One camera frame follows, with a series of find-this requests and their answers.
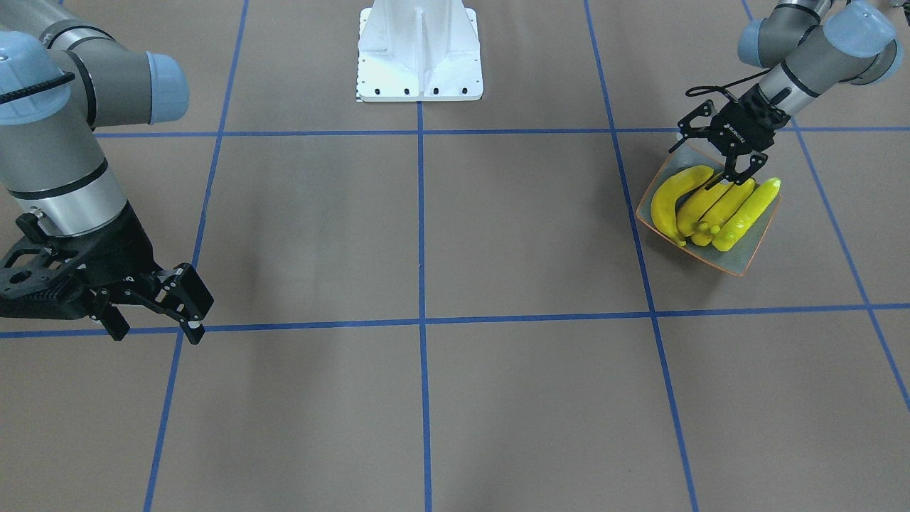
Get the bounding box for second arm gripper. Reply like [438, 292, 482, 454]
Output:
[705, 85, 791, 189]

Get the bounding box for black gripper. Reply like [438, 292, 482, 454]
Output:
[66, 203, 214, 346]

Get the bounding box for yellow plastic banana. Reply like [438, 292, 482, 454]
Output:
[676, 181, 732, 238]

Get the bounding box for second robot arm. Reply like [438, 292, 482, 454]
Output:
[708, 1, 904, 184]

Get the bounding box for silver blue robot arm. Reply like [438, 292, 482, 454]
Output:
[2, 1, 213, 344]

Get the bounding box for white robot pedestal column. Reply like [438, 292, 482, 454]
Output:
[355, 1, 484, 102]

